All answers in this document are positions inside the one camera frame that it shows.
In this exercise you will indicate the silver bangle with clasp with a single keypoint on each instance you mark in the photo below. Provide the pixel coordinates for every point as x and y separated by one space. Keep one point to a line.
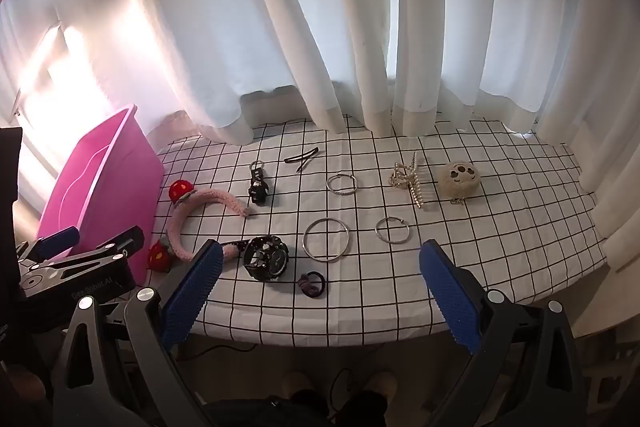
342 193

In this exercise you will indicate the pearl bow hair claw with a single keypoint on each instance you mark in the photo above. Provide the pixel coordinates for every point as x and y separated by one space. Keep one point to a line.
400 179

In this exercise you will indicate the white black-grid tablecloth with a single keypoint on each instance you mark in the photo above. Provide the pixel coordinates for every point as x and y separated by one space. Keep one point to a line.
500 257

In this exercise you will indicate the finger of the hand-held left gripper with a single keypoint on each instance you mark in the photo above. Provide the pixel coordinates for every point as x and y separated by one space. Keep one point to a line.
60 239
120 243

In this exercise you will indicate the beige slipper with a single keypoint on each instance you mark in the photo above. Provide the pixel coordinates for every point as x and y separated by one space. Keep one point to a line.
380 386

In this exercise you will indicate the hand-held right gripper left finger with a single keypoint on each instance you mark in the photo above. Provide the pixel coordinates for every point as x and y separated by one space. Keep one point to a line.
192 292

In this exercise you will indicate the pink fuzzy strawberry headband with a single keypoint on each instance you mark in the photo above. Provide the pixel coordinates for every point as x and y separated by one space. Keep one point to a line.
220 199

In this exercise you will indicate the pink plastic basin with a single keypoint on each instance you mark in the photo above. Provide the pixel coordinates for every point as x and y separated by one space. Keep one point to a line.
100 187

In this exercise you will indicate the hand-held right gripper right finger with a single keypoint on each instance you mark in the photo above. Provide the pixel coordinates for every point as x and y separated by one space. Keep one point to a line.
450 297

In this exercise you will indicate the dark slim hair clip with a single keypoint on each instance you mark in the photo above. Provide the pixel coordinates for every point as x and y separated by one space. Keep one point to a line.
303 164

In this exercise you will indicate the white curtain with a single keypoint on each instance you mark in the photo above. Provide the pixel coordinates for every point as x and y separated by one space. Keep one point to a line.
300 7

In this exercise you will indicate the black chunky wristwatch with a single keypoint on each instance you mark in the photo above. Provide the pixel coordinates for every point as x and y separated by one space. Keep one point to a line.
267 259

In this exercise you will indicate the dark hollow hair clip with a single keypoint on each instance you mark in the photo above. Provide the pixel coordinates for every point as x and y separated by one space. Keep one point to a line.
316 150

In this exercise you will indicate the thin silver hoop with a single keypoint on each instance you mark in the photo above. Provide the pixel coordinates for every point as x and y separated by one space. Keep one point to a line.
376 231

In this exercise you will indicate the large silver bangle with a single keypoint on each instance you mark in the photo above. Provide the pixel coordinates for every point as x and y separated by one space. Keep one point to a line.
304 241

